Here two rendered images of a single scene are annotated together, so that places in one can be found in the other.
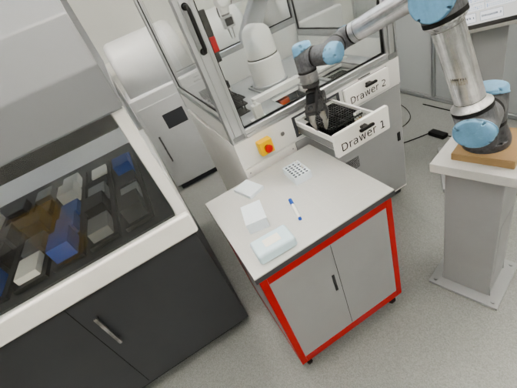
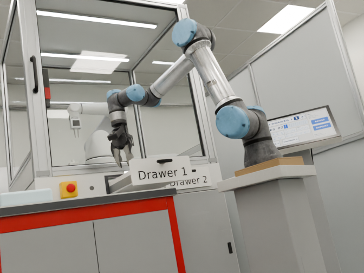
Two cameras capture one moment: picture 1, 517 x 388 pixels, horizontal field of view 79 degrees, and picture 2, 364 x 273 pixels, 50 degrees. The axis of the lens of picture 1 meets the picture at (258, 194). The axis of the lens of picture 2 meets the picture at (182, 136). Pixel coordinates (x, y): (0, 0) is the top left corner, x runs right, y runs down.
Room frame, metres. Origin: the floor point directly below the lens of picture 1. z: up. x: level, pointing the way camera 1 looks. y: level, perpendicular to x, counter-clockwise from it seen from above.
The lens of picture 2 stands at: (-0.49, -0.08, 0.60)
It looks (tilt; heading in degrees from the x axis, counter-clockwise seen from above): 13 degrees up; 342
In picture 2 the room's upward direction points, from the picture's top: 10 degrees counter-clockwise
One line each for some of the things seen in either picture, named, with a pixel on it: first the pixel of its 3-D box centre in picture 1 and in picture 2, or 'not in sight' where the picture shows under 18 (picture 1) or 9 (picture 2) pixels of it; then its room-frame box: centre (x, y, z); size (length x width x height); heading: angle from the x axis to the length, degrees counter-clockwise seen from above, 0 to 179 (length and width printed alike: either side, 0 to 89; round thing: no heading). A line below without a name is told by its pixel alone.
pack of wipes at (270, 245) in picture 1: (273, 243); (25, 199); (0.83, 0.02, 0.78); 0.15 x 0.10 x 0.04; 100
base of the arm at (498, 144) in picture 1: (485, 130); (260, 153); (0.88, -0.85, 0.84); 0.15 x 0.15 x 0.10
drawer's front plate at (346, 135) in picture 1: (361, 131); (161, 169); (1.16, -0.51, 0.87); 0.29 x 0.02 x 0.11; 103
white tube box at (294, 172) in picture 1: (297, 172); not in sight; (1.20, -0.20, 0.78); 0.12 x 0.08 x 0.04; 10
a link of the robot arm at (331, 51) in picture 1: (328, 51); (133, 95); (1.18, -0.44, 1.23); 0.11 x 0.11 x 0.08; 38
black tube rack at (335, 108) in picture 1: (333, 121); not in sight; (1.35, -0.47, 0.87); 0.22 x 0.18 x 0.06; 13
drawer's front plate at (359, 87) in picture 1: (366, 88); (187, 178); (1.54, -0.75, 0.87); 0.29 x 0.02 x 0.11; 103
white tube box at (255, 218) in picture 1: (255, 216); not in sight; (1.02, 0.05, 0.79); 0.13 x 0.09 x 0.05; 0
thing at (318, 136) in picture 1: (331, 122); (143, 181); (1.36, -0.46, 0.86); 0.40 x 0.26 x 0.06; 13
